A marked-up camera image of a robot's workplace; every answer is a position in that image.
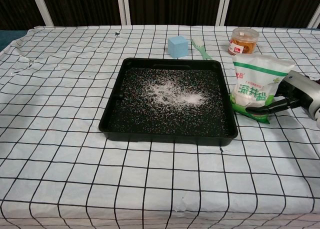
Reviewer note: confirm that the white partition frame post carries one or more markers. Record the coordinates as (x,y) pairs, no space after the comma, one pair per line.
(222,6)
(43,9)
(313,19)
(124,6)

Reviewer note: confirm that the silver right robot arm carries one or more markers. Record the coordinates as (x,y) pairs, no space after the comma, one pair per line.
(318,117)

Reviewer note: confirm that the spilled white salt pile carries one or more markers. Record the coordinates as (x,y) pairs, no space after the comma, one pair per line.
(190,97)

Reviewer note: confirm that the clear plastic snack jar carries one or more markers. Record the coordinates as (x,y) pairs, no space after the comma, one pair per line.
(243,42)

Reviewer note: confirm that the black square plastic tray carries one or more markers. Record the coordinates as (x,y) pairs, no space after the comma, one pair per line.
(130,129)

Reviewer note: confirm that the silver and black right robot hand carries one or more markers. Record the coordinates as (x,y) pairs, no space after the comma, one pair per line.
(301,91)

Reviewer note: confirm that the white black-checked tablecloth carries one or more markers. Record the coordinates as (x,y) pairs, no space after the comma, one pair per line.
(75,164)

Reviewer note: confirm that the white and green salt bag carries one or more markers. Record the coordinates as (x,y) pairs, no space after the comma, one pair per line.
(250,71)

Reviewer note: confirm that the light blue foam cube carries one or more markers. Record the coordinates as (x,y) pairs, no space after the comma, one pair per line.
(177,46)

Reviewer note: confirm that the light green brush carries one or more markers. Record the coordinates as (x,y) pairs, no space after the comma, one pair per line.
(200,49)

